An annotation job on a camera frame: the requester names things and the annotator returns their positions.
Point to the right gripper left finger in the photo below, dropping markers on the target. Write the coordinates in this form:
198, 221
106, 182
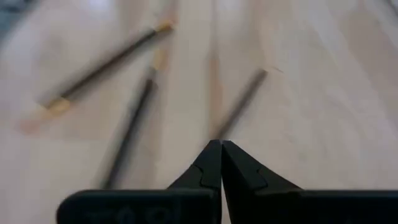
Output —
186, 205

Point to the thin black paint brush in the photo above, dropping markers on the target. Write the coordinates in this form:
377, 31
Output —
133, 118
242, 102
109, 62

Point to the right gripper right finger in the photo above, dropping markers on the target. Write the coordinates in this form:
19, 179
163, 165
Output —
264, 205

